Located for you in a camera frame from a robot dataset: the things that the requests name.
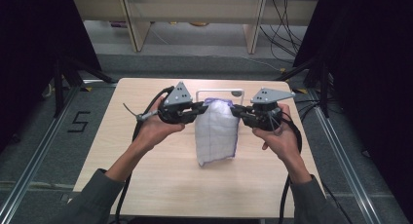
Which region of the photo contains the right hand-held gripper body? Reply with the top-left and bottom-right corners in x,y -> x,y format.
242,88 -> 296,132

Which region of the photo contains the beige desk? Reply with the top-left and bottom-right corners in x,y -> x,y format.
71,0 -> 319,55

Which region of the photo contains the person's right hand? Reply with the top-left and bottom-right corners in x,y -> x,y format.
251,102 -> 303,164

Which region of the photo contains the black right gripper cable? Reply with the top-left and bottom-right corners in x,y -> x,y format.
278,110 -> 304,224

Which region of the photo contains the black metal stand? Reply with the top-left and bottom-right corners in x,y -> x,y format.
275,55 -> 331,119
53,55 -> 117,119

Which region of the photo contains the black tape number mark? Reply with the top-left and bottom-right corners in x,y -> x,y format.
66,110 -> 92,133

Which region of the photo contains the aluminium floor rail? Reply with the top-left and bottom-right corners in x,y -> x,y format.
307,87 -> 382,224
0,86 -> 81,220

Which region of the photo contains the person's left hand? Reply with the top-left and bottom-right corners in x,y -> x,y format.
131,96 -> 186,153

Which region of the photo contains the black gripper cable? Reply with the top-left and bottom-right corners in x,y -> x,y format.
278,110 -> 304,224
114,85 -> 175,224

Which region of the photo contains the bundle of black cables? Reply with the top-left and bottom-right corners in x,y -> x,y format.
258,0 -> 309,65

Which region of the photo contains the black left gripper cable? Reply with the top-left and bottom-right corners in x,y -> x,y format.
114,85 -> 175,224

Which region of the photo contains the white cloth with purple edge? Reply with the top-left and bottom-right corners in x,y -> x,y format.
194,97 -> 242,168

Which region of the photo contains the black curtain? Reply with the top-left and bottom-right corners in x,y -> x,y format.
0,0 -> 102,154
292,0 -> 413,215

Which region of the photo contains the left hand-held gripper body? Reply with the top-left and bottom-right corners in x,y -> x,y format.
158,81 -> 196,126

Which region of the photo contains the black floor cable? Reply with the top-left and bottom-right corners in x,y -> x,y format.
320,180 -> 355,224

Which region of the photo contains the grey cable plug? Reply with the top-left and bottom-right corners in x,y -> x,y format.
122,102 -> 160,123

